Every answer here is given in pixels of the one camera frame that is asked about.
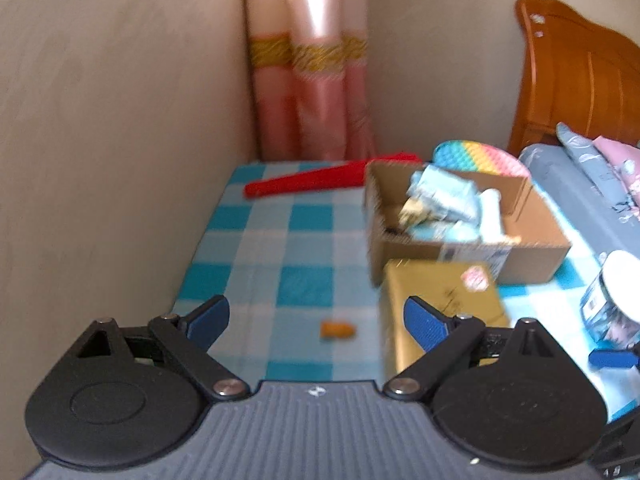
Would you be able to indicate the blue face mask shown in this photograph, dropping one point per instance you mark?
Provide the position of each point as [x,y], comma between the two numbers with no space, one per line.
[442,190]

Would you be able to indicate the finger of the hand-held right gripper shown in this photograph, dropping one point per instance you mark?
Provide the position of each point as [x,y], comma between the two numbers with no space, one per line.
[610,360]

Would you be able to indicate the jar with white lid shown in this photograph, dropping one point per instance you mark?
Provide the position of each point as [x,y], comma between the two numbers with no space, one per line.
[612,305]

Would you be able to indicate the beige cloth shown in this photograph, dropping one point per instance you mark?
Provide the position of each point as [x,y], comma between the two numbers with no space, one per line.
[414,212]

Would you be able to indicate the pink curtain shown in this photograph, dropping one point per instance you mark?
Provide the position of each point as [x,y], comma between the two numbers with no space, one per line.
[310,85]

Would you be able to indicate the wooden headboard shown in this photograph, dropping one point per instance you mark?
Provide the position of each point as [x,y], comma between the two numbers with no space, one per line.
[575,75]

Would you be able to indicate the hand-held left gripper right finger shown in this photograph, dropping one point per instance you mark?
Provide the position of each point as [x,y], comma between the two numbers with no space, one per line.
[425,322]

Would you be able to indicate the gold box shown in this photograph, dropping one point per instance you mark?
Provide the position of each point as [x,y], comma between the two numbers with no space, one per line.
[400,320]

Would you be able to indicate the rainbow pop toy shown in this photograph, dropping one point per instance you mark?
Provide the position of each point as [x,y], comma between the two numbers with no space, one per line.
[475,157]

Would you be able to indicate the orange carrot toy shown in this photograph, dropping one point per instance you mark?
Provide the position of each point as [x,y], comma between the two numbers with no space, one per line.
[337,330]

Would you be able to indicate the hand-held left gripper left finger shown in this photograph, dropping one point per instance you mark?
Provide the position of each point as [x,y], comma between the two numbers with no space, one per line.
[211,317]

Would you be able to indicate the light blue cloth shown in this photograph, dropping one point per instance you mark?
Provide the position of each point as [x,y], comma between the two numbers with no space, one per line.
[442,233]

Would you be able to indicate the blue checkered bed sheet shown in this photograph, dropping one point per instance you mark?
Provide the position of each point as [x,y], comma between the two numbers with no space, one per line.
[280,260]

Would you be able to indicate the brown cardboard box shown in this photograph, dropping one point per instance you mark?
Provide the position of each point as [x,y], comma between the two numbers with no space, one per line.
[395,255]

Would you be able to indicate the pink floral pillow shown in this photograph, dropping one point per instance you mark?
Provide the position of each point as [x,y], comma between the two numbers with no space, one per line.
[620,160]

